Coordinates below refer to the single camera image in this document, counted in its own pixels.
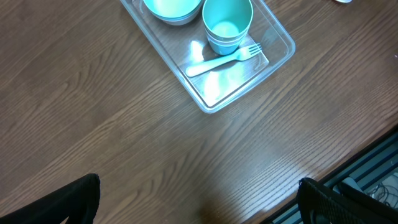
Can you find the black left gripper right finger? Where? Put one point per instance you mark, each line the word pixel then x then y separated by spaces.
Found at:
pixel 318 203

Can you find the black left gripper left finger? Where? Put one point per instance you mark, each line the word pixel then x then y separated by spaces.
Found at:
pixel 76 202

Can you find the blue plastic fork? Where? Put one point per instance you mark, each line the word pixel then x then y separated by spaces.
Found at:
pixel 241 54

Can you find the blue plastic cup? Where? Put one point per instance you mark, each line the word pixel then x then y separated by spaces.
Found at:
pixel 223 49

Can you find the green plastic cup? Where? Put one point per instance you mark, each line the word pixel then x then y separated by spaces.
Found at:
pixel 227 20

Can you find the green plastic bowl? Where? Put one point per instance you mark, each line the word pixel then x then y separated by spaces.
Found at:
pixel 171 8

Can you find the blue plastic bowl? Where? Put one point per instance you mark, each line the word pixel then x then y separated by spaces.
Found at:
pixel 163 17

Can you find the clear plastic container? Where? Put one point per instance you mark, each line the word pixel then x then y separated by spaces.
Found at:
pixel 182 46

